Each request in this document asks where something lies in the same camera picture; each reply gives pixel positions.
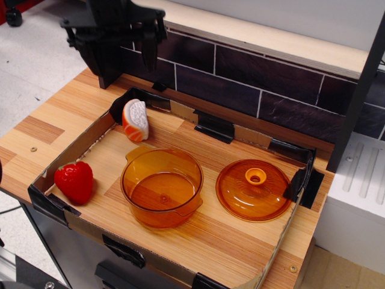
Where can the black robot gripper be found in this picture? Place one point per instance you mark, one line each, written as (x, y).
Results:
(137, 23)

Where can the salmon nigiri sushi toy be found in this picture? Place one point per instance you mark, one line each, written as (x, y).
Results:
(134, 120)

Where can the orange transparent pot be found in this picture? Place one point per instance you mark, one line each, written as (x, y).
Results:
(162, 186)

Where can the orange transparent pot lid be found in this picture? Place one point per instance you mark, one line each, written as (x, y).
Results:
(254, 190)

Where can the cardboard fence with black tape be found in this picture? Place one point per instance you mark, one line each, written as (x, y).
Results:
(213, 248)

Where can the black chair caster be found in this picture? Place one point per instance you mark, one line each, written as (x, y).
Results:
(13, 16)

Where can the red toy strawberry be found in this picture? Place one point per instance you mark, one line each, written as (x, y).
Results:
(75, 181)

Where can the dark tile backsplash panel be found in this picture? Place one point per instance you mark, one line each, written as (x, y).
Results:
(305, 100)

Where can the white ribbed sink unit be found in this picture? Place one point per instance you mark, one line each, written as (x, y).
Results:
(351, 224)

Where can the black left frame post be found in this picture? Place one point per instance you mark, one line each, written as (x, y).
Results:
(109, 69)

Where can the black frame post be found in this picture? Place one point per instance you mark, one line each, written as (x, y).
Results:
(109, 69)
(366, 78)

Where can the black right frame post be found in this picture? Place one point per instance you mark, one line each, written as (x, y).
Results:
(366, 78)

